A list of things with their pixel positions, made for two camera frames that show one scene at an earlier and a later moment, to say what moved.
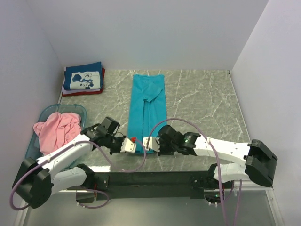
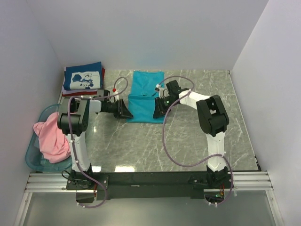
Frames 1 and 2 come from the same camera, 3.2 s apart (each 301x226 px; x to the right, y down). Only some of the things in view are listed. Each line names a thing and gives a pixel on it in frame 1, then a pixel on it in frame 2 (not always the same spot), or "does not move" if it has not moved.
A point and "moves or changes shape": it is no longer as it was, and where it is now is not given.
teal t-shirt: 147,108 moves or changes shape
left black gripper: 118,149 -> 122,111
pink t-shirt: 57,130 does not move
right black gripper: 162,152 -> 160,110
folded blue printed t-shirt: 87,76 does not move
